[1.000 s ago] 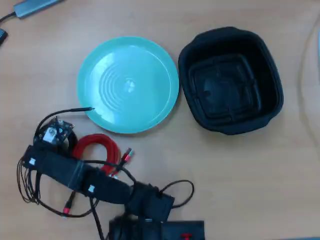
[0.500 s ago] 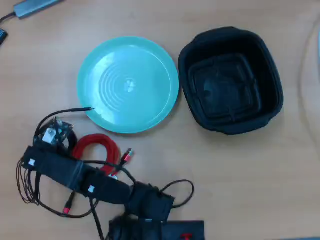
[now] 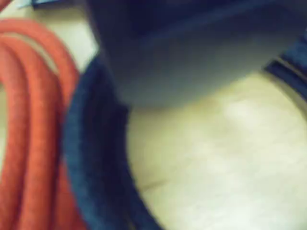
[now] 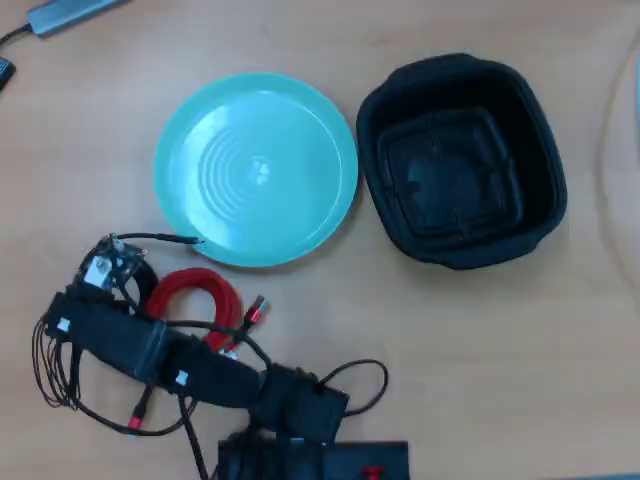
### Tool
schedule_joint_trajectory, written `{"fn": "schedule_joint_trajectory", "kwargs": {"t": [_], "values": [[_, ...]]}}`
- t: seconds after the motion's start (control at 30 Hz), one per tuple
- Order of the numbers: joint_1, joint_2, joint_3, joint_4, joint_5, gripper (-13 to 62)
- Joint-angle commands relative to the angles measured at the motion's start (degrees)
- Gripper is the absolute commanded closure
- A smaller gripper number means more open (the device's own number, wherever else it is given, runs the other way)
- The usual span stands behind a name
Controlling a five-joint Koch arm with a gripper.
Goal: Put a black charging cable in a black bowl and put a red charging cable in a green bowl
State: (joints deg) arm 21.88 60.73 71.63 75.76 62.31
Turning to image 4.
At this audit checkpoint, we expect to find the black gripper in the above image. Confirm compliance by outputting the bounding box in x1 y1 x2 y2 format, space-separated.
64 272 132 309

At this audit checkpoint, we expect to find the black charging cable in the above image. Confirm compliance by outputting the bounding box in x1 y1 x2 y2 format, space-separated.
110 230 207 319

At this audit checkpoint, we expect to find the red braided charging cable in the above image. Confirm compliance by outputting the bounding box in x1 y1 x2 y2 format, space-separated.
127 267 272 437

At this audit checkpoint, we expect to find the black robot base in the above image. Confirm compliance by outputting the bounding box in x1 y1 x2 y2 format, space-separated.
217 429 411 480

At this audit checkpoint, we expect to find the teal round plate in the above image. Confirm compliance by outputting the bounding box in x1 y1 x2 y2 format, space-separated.
153 72 360 268

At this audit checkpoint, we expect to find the black flat device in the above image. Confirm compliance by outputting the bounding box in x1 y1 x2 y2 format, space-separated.
0 57 17 94

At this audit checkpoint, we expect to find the grey usb hub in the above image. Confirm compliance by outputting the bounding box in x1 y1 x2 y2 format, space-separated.
27 0 131 39

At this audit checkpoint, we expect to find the black square fabric bin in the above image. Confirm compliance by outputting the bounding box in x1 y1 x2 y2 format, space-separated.
355 52 569 271

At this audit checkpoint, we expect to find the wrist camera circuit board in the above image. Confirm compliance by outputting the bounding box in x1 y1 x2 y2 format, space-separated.
82 233 147 291

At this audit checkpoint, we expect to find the thin robot wire bundle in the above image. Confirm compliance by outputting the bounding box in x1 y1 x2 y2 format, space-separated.
30 314 82 410

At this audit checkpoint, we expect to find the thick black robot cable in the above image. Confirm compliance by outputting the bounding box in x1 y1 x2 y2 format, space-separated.
70 344 210 480

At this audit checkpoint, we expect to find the black hub cable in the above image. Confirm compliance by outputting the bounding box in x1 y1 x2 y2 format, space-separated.
0 22 34 49

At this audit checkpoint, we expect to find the thick black camera cable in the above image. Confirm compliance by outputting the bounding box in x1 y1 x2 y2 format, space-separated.
159 319 390 417

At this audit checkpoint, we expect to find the white thin cable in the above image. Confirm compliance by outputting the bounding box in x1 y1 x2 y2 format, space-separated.
597 29 640 301

